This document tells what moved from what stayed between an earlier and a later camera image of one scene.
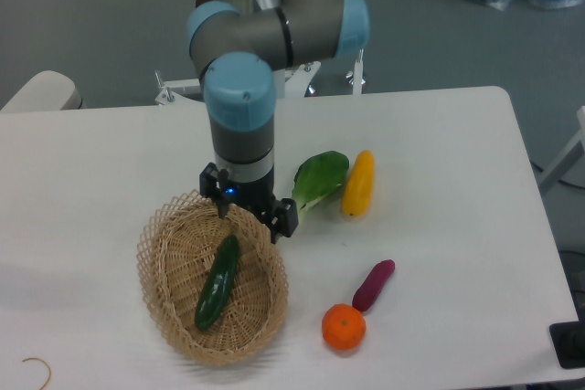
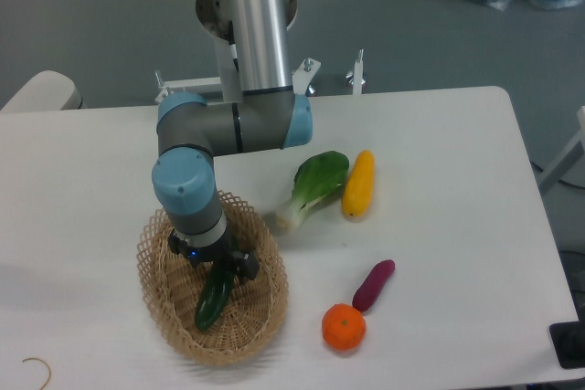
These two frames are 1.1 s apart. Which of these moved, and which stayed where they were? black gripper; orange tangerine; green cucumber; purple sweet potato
Moved: black gripper
Stayed: green cucumber; purple sweet potato; orange tangerine
